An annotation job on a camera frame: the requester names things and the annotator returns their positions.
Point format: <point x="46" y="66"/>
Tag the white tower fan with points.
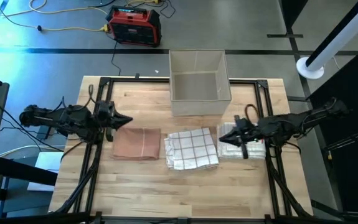
<point x="337" y="34"/>

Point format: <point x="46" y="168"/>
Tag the pink towel white stripes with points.
<point x="135" y="143"/>

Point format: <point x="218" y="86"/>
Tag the beige fabric storage box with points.
<point x="199" y="87"/>

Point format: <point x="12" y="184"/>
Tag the black floor stand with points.
<point x="290" y="12"/>

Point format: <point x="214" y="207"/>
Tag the white towel grey plaid lines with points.
<point x="253" y="152"/>

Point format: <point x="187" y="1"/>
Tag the black partition screen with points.
<point x="353" y="174"/>

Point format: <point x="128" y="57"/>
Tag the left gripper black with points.
<point x="105" y="116"/>

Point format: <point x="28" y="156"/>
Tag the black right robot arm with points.
<point x="290" y="123"/>

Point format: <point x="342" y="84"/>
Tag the white flat panel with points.
<point x="46" y="165"/>

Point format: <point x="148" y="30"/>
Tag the black power brick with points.
<point x="45" y="132"/>

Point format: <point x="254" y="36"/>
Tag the red black power station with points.
<point x="133" y="28"/>

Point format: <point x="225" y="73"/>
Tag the white towel red check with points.
<point x="191" y="149"/>

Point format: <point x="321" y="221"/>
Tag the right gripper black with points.
<point x="247" y="130"/>

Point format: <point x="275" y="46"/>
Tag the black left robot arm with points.
<point x="57" y="119"/>

